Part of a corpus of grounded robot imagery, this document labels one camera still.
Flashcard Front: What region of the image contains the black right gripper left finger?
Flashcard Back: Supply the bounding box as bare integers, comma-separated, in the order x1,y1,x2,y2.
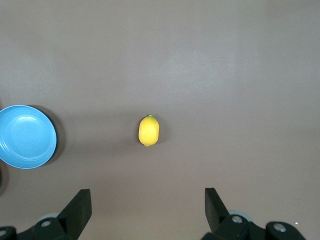
0,188,93,240

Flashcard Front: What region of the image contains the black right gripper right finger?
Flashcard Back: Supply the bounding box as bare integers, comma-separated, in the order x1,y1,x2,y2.
201,187,307,240

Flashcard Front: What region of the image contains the yellow lemon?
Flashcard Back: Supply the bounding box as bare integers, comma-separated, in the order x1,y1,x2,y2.
138,114,160,148

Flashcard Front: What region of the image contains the blue plate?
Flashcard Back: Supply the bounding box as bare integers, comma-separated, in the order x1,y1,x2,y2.
0,104,58,170

